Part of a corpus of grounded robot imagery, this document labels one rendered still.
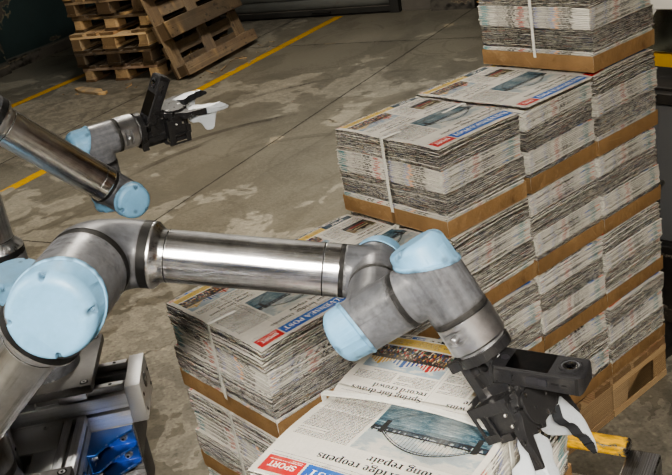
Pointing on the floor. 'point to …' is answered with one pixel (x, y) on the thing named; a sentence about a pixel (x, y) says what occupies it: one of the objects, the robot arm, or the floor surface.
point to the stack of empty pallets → (118, 23)
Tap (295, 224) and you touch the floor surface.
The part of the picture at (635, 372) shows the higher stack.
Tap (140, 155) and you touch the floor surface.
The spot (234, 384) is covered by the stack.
